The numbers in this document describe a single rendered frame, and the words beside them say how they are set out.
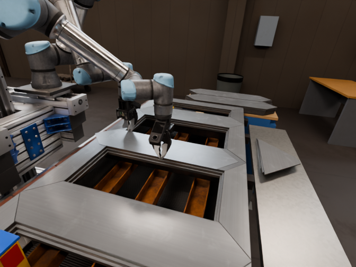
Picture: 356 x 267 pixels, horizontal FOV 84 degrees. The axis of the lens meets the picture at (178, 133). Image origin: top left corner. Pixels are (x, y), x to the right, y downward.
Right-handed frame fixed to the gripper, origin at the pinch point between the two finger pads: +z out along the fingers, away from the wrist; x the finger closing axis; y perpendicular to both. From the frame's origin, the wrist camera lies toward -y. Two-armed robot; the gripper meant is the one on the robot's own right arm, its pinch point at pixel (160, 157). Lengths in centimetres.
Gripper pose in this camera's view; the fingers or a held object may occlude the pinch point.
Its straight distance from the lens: 87.9
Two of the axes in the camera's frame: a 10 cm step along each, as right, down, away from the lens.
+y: 2.7, -4.2, 8.6
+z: -0.5, 8.9, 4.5
